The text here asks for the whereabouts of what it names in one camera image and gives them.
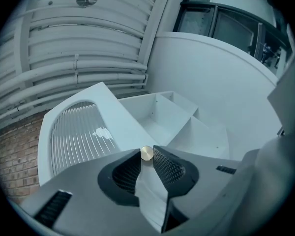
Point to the brass door latch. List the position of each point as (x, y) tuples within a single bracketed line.
[(146, 153)]

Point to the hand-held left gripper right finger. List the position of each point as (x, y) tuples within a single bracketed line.
[(199, 193)]

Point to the black framed glass window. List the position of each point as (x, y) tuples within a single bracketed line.
[(236, 28)]

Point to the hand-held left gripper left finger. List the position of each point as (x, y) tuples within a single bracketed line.
[(88, 193)]

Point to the white desk with shelf hutch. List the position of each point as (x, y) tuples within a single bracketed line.
[(157, 122)]

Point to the white cabinet door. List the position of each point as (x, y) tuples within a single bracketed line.
[(120, 112)]

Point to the bundle of white ceiling pipes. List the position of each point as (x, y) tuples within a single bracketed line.
[(88, 70)]

